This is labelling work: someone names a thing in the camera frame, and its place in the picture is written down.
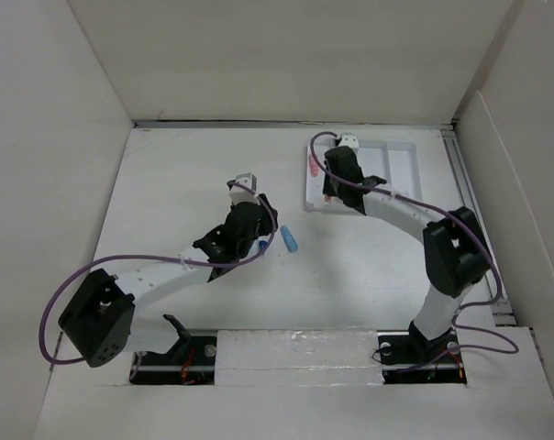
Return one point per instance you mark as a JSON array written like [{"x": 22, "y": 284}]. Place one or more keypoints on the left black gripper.
[{"x": 265, "y": 227}]

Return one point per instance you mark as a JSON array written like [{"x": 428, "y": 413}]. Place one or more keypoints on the white plastic organizer tray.
[{"x": 394, "y": 161}]

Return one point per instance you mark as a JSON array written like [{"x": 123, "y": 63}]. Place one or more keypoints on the blue correction tape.
[{"x": 288, "y": 239}]

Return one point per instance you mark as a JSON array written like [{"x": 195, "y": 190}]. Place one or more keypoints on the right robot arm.
[{"x": 453, "y": 242}]

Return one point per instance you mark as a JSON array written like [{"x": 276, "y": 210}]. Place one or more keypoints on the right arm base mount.
[{"x": 408, "y": 358}]

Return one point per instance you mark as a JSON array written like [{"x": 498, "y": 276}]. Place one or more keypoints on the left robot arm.
[{"x": 99, "y": 317}]

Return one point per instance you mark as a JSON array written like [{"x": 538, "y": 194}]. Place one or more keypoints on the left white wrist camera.
[{"x": 243, "y": 189}]

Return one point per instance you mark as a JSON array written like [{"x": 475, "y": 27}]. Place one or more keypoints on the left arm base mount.
[{"x": 190, "y": 361}]

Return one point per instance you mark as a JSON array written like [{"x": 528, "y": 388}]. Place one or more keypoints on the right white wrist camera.
[{"x": 349, "y": 140}]

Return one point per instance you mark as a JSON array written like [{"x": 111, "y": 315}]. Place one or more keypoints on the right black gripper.
[{"x": 327, "y": 188}]

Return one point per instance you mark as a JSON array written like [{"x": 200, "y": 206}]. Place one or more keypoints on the aluminium rail right side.
[{"x": 503, "y": 314}]

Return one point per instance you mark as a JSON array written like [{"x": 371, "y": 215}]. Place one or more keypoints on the white blue glue pen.
[{"x": 262, "y": 245}]

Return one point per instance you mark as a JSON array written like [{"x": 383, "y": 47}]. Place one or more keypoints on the pink correction tape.
[{"x": 312, "y": 166}]

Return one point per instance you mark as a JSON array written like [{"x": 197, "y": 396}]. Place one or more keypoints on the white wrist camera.
[
  {"x": 243, "y": 189},
  {"x": 349, "y": 140}
]

